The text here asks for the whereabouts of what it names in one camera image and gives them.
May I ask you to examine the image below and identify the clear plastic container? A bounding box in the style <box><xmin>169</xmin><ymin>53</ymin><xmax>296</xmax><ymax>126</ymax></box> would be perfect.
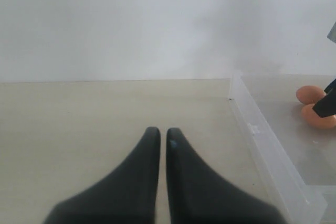
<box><xmin>229</xmin><ymin>74</ymin><xmax>335</xmax><ymax>223</ymax></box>

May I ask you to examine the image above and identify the brown egg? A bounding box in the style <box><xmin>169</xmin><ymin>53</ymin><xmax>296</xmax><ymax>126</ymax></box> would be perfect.
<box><xmin>301</xmin><ymin>104</ymin><xmax>335</xmax><ymax>130</ymax></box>
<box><xmin>296</xmin><ymin>86</ymin><xmax>326</xmax><ymax>105</ymax></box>

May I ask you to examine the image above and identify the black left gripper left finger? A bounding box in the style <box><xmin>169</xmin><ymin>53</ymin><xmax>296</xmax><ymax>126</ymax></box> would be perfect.
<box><xmin>44</xmin><ymin>127</ymin><xmax>161</xmax><ymax>224</ymax></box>

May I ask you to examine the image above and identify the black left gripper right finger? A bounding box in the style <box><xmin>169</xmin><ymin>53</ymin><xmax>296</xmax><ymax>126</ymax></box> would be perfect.
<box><xmin>166</xmin><ymin>128</ymin><xmax>286</xmax><ymax>223</ymax></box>

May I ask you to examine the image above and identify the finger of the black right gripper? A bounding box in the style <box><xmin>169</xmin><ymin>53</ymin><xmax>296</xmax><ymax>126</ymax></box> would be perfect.
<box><xmin>312</xmin><ymin>92</ymin><xmax>336</xmax><ymax>118</ymax></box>
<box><xmin>324</xmin><ymin>79</ymin><xmax>336</xmax><ymax>94</ymax></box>

